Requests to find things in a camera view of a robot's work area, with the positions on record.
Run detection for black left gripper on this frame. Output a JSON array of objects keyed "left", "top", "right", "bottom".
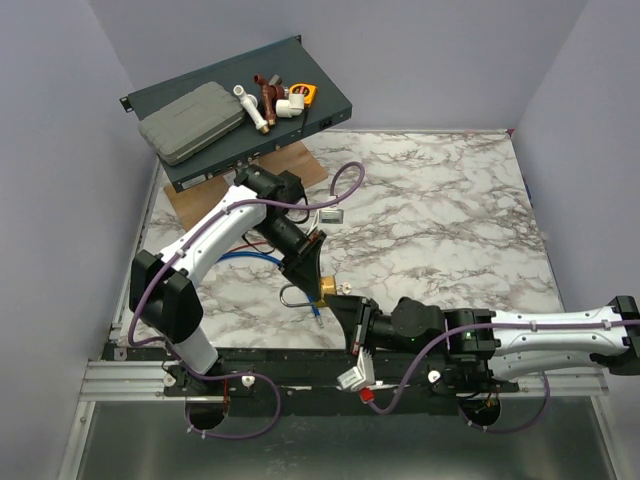
[{"left": 255, "top": 215, "right": 328, "bottom": 301}]

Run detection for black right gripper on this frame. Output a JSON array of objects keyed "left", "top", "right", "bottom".
[{"left": 324, "top": 291, "right": 435, "bottom": 357}]

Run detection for silver keys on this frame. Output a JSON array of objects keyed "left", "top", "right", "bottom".
[{"left": 337, "top": 282, "right": 352, "bottom": 295}]

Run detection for brass padlock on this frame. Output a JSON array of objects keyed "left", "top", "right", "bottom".
[{"left": 279, "top": 276, "right": 338, "bottom": 309}]

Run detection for blue cable lock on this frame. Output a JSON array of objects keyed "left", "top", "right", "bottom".
[{"left": 219, "top": 251, "right": 324, "bottom": 329}]

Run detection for red cable seal lock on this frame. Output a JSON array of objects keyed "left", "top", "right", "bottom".
[{"left": 230, "top": 241, "right": 275, "bottom": 254}]

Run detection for white pvc elbow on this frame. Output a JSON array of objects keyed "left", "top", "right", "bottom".
[{"left": 275, "top": 93, "right": 305, "bottom": 118}]

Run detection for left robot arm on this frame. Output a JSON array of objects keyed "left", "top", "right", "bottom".
[{"left": 129, "top": 166, "right": 325, "bottom": 395}]

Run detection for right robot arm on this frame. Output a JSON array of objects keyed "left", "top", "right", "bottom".
[{"left": 325, "top": 295, "right": 639, "bottom": 392}]

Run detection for wooden board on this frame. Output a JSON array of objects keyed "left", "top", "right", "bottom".
[{"left": 164, "top": 141, "right": 328, "bottom": 231}]

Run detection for white pvc pipe fitting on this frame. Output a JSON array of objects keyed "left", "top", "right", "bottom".
[{"left": 233, "top": 85, "right": 269, "bottom": 134}]

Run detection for yellow tape measure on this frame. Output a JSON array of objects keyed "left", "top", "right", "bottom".
[{"left": 289, "top": 83, "right": 318, "bottom": 108}]

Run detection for brown pipe valve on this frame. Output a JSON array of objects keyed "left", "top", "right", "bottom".
[{"left": 253, "top": 74, "right": 287, "bottom": 126}]

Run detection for grey plastic tool case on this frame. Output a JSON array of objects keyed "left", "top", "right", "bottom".
[{"left": 138, "top": 82, "right": 245, "bottom": 166}]

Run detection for dark teal rack shelf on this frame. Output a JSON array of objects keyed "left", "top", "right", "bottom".
[{"left": 120, "top": 37, "right": 353, "bottom": 192}]

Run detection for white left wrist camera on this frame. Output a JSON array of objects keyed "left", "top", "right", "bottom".
[{"left": 309, "top": 208, "right": 344, "bottom": 232}]

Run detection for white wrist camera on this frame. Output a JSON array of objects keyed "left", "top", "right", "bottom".
[
  {"left": 337, "top": 348, "right": 376, "bottom": 404},
  {"left": 309, "top": 208, "right": 344, "bottom": 232}
]

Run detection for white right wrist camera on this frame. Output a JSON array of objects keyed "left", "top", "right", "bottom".
[{"left": 337, "top": 348, "right": 376, "bottom": 404}]

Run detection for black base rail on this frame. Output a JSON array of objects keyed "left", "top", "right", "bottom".
[{"left": 164, "top": 348, "right": 518, "bottom": 417}]

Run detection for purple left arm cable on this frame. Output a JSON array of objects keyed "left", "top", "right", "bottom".
[{"left": 127, "top": 161, "right": 366, "bottom": 441}]

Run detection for aluminium extrusion rail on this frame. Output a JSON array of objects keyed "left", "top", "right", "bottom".
[{"left": 79, "top": 361, "right": 609, "bottom": 402}]

